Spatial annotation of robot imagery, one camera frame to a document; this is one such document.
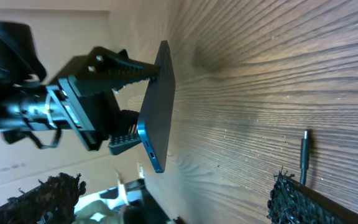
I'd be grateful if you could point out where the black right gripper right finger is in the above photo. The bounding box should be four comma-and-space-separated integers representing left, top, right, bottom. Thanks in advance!
267, 172, 358, 224

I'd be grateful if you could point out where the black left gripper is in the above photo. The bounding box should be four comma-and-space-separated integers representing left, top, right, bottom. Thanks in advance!
46, 47, 160, 156

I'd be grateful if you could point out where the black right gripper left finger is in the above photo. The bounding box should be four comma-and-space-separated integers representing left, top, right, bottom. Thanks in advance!
0, 172, 86, 224

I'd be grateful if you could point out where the blue smartphone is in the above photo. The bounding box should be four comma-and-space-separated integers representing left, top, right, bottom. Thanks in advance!
137, 40, 176, 173

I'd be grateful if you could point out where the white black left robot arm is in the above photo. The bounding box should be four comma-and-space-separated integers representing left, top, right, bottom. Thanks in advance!
0, 21, 160, 151

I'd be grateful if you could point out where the black charging cable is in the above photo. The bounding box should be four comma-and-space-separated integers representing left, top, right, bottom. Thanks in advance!
299, 129, 311, 186

